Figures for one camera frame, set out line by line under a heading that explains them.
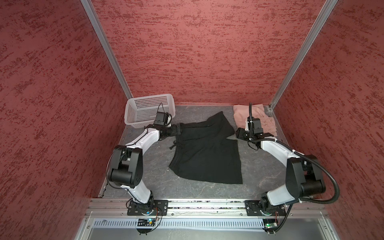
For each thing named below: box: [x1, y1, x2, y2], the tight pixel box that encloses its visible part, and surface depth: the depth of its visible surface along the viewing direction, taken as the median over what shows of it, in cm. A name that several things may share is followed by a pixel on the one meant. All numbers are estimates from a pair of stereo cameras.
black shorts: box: [169, 111, 243, 184], surface depth 95 cm
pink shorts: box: [233, 104, 278, 137], surface depth 111 cm
